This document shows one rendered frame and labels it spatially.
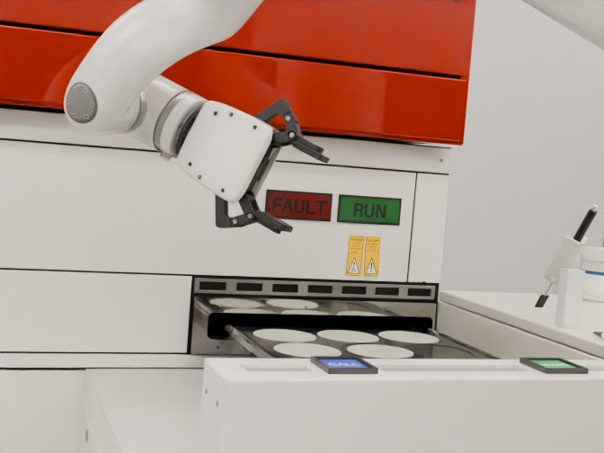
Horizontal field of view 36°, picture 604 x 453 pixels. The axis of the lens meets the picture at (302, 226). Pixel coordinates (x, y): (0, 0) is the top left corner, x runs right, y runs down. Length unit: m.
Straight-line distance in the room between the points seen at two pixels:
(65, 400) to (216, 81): 0.56
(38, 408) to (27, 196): 0.33
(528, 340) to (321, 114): 0.48
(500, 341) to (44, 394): 0.72
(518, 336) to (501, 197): 2.04
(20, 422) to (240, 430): 0.67
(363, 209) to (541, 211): 2.01
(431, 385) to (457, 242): 2.42
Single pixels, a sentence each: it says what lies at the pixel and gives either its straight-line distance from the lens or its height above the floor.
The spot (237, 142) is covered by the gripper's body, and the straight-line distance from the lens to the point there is 1.07.
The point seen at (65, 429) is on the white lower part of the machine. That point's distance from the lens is 1.54.
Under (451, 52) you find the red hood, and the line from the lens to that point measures 1.61.
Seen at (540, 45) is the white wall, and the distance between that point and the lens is 3.54.
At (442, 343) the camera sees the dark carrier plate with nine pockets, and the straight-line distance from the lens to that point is 1.51.
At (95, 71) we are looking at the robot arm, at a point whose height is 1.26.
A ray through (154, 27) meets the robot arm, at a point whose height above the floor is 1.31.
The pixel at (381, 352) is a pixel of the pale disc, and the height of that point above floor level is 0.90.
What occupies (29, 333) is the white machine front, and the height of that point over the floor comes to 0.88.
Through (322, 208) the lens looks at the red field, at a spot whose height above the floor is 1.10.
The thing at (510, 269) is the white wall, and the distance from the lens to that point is 3.51.
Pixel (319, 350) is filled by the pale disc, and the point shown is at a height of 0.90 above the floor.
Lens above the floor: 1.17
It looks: 4 degrees down
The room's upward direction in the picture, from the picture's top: 5 degrees clockwise
